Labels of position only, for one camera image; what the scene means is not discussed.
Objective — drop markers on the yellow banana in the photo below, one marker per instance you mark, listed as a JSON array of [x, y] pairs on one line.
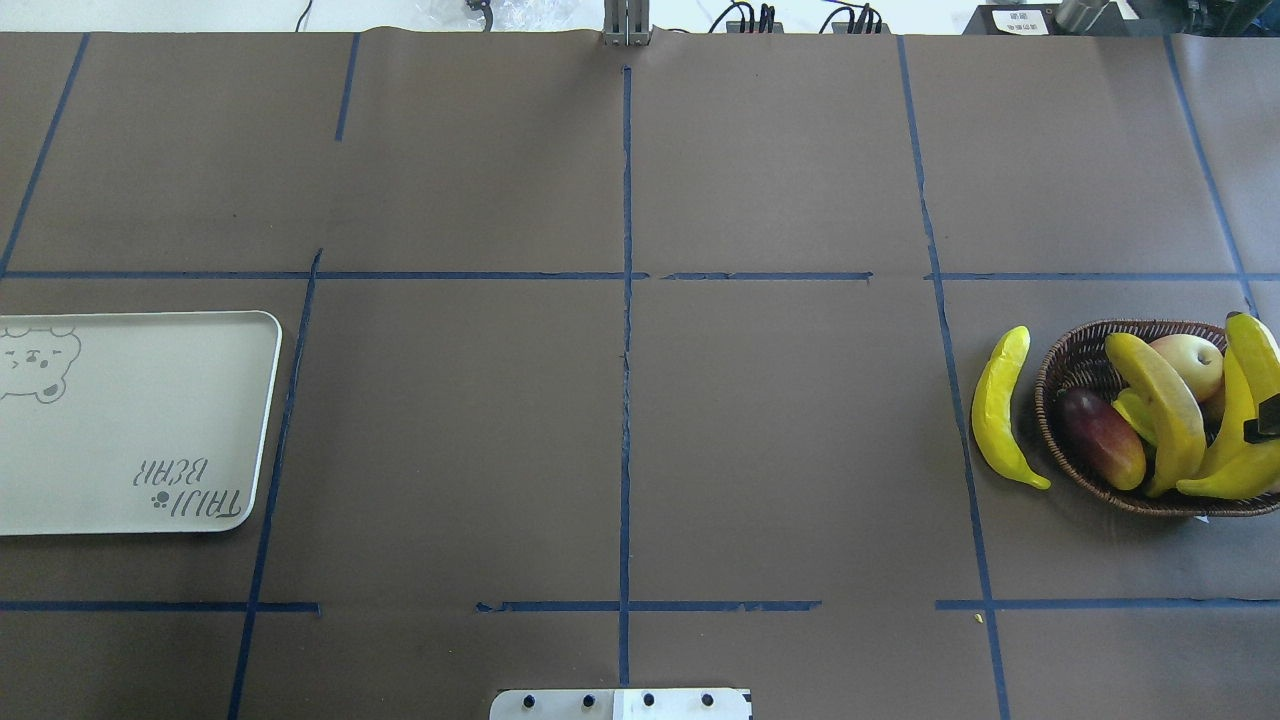
[[991, 414]]

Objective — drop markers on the brown wicker basket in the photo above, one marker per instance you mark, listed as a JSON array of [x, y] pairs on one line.
[[1079, 359]]

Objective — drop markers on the yellow banana basket centre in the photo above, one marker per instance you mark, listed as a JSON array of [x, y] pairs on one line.
[[1175, 414]]

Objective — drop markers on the yellow banana basket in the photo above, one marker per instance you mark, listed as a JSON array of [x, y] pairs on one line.
[[1175, 414], [1251, 384]]

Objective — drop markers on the yellow banana basket right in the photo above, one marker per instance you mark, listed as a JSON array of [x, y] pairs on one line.
[[1251, 384]]

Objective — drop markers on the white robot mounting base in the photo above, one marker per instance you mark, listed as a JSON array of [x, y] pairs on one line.
[[623, 703]]

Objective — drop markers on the dark red mango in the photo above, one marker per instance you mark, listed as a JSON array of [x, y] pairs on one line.
[[1103, 438]]

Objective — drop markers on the white bear print tray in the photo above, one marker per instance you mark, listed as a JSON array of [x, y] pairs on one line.
[[132, 423]]

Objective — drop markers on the pale yellow apple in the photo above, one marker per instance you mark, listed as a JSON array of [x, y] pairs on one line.
[[1197, 361]]

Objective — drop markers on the aluminium frame post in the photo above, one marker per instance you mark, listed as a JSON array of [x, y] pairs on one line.
[[627, 23]]

